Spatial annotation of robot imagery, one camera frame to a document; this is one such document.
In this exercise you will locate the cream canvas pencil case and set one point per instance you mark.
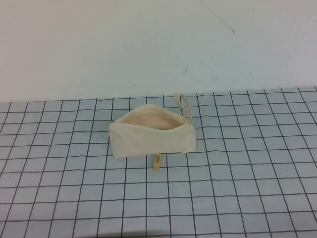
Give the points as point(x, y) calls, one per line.
point(148, 141)

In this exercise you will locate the grey grid table mat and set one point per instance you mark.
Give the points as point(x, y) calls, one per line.
point(223, 186)

